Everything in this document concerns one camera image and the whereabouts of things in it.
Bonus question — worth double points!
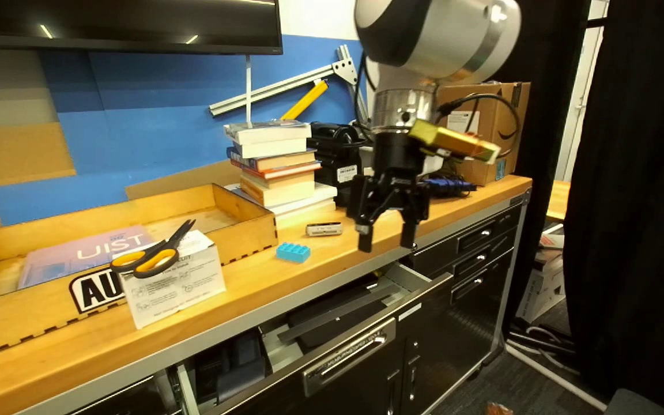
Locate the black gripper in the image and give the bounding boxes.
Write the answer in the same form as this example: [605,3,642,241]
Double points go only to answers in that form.
[343,131,432,257]

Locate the blue lego brick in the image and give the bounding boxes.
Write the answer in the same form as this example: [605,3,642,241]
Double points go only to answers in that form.
[273,241,313,266]

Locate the open grey metal drawer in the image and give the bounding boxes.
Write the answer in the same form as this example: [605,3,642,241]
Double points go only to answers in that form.
[257,263,457,403]

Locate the small silver metal tin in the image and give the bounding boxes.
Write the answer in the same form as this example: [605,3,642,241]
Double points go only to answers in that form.
[304,219,345,241]

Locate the stack of books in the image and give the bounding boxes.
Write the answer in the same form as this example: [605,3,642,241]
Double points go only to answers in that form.
[223,182,340,232]

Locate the black boxy device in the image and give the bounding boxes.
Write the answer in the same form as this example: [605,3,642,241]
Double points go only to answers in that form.
[307,123,378,210]

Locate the black grey workbench cabinet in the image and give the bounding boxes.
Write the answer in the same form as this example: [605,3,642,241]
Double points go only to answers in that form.
[15,191,534,415]

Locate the thick cream book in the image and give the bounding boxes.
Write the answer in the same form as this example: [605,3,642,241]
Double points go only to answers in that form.
[238,174,317,210]

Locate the orange red book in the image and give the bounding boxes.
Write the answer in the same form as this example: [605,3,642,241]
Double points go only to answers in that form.
[225,150,322,186]

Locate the thin white book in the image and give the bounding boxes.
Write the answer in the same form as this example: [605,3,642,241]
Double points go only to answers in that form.
[225,139,310,163]

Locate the yellow ruler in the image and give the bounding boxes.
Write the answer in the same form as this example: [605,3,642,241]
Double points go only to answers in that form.
[278,78,331,124]

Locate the white box on floor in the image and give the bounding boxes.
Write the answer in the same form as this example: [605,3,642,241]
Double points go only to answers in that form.
[514,221,572,327]

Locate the brown cardboard box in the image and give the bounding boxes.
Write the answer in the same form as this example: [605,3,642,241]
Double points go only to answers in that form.
[430,78,534,188]

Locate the thin white rod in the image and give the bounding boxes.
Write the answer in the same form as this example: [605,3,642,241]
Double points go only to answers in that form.
[242,55,255,129]

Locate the white paper sheet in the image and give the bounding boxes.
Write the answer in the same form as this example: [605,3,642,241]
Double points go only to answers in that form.
[119,228,228,332]

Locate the black curtain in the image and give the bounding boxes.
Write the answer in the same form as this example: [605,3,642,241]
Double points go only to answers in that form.
[512,0,664,415]

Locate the purple UIST booklet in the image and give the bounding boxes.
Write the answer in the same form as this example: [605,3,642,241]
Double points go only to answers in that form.
[15,224,156,290]

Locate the shallow wooden tray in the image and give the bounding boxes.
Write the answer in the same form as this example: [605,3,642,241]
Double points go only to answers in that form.
[0,181,278,367]

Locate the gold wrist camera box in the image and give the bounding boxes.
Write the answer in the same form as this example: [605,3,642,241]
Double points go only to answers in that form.
[408,118,503,166]

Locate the black cable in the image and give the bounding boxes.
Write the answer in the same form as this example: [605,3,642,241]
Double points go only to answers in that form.
[435,90,520,143]

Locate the aluminium profile rail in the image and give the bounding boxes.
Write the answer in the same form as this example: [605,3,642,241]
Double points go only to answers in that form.
[208,44,359,121]

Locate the yellow handled scissors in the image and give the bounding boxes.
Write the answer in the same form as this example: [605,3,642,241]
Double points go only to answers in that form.
[107,217,198,281]

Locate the black wall monitor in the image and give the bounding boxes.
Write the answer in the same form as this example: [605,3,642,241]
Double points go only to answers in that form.
[0,0,284,58]

